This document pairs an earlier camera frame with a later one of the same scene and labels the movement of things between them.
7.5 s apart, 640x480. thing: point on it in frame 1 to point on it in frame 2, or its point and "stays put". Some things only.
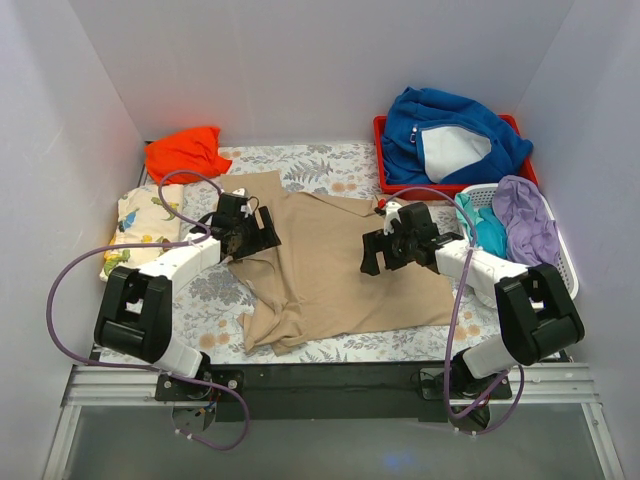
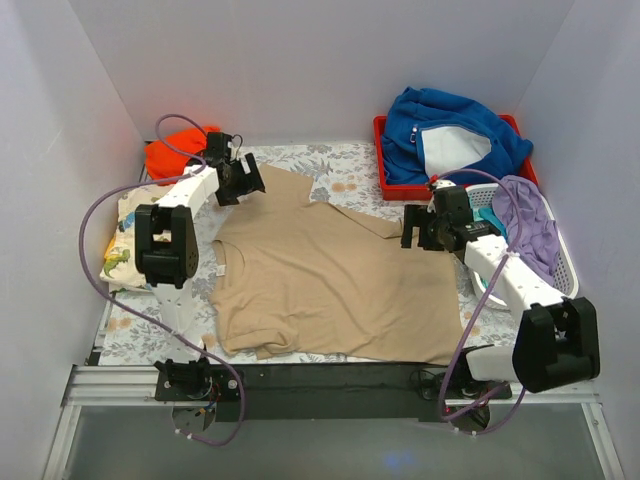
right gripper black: (375, 248) to (412, 226)
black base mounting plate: (393, 392) stays put
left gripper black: (265, 231) to (252, 175)
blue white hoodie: (436, 137) stays put
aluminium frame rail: (94, 386) stays put
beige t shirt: (311, 283) stays put
